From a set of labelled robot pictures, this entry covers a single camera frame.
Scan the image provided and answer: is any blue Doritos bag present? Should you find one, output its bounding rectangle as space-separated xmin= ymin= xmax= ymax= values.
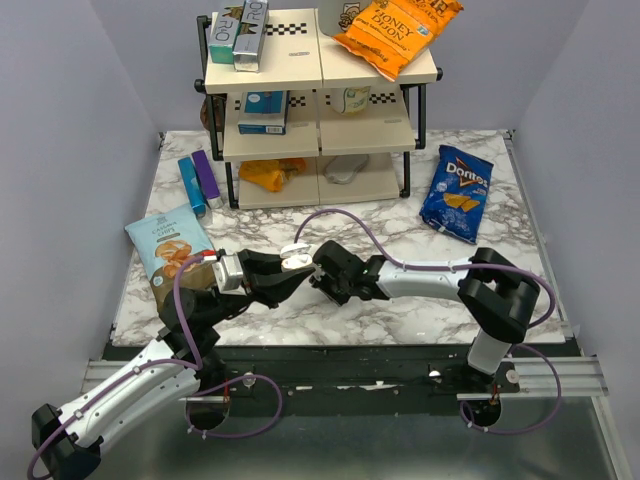
xmin=420 ymin=145 xmax=494 ymax=244

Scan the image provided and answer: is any cassava chips bag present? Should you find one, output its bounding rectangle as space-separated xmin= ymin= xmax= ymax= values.
xmin=125 ymin=204 xmax=213 ymax=310

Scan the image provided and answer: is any silver toothpaste box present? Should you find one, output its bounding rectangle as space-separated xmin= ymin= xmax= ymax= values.
xmin=233 ymin=0 xmax=269 ymax=72

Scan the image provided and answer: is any teal toothpaste box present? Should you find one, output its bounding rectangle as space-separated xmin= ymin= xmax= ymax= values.
xmin=208 ymin=1 xmax=244 ymax=65

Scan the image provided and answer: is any blue white box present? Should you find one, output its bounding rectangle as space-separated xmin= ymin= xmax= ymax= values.
xmin=237 ymin=91 xmax=289 ymax=135

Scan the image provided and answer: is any white printed mug top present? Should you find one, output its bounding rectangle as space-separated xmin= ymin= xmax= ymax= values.
xmin=317 ymin=0 xmax=371 ymax=36

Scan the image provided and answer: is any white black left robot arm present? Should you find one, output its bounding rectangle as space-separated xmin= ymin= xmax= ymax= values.
xmin=27 ymin=243 xmax=316 ymax=479

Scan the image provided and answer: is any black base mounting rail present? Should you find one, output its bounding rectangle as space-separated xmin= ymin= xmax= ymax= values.
xmin=182 ymin=345 xmax=520 ymax=424

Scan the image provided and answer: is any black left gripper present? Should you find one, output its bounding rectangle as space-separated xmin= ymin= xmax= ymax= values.
xmin=205 ymin=249 xmax=316 ymax=329

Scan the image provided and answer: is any white printed mug middle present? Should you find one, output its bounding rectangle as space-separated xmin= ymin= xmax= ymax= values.
xmin=328 ymin=86 xmax=370 ymax=115

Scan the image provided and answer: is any white printed mug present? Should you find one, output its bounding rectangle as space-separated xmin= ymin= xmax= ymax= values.
xmin=328 ymin=86 xmax=370 ymax=115
xmin=317 ymin=0 xmax=371 ymax=36

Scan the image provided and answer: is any purple tube box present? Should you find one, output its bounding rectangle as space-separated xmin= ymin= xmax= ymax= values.
xmin=192 ymin=150 xmax=223 ymax=209

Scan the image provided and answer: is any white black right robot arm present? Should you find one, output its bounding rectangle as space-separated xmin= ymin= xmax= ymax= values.
xmin=312 ymin=241 xmax=540 ymax=392

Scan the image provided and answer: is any brown object behind rack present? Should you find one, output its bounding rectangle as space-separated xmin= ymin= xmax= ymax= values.
xmin=200 ymin=94 xmax=226 ymax=132

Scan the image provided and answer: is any orange honey dijon chips bag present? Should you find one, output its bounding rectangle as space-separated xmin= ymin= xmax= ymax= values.
xmin=334 ymin=0 xmax=464 ymax=82

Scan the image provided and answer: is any white earbud charging case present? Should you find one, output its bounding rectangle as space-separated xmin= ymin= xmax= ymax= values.
xmin=279 ymin=243 xmax=313 ymax=271

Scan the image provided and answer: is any orange plastic bag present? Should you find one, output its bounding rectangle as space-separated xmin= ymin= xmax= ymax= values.
xmin=238 ymin=158 xmax=306 ymax=192

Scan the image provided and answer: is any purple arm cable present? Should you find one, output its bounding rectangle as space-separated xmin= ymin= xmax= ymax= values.
xmin=294 ymin=208 xmax=564 ymax=436
xmin=25 ymin=252 xmax=284 ymax=480

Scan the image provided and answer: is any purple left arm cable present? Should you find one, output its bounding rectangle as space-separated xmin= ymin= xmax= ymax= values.
xmin=25 ymin=252 xmax=284 ymax=480

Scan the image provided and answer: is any beige three-tier shelf rack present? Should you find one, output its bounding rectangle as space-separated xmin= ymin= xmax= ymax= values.
xmin=194 ymin=9 xmax=442 ymax=209

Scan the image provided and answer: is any blue tube box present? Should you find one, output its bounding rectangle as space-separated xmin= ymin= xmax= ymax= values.
xmin=178 ymin=157 xmax=207 ymax=218

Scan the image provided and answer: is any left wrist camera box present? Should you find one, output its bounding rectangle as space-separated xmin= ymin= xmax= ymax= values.
xmin=212 ymin=254 xmax=244 ymax=294

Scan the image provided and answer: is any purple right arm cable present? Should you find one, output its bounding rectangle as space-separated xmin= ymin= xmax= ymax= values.
xmin=294 ymin=208 xmax=564 ymax=436

